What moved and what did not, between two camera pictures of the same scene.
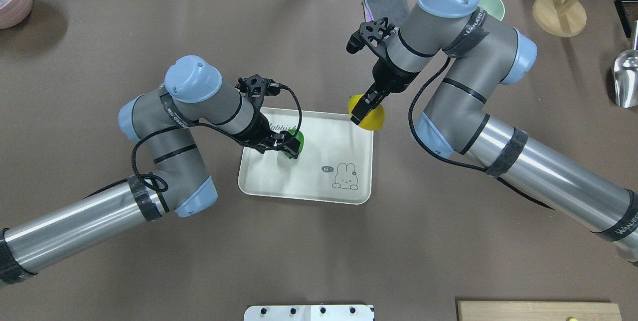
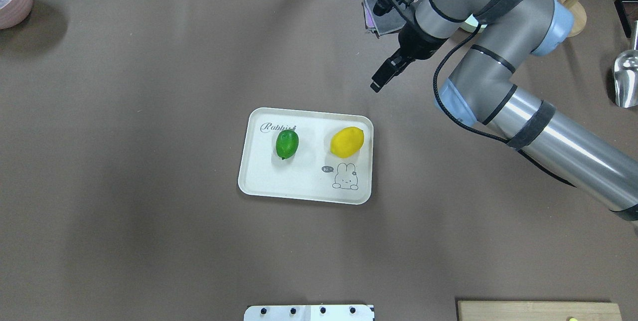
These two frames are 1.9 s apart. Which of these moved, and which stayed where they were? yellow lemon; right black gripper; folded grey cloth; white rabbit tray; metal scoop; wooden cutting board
Moved: yellow lemon; right black gripper
Stayed: white rabbit tray; wooden cutting board; metal scoop; folded grey cloth
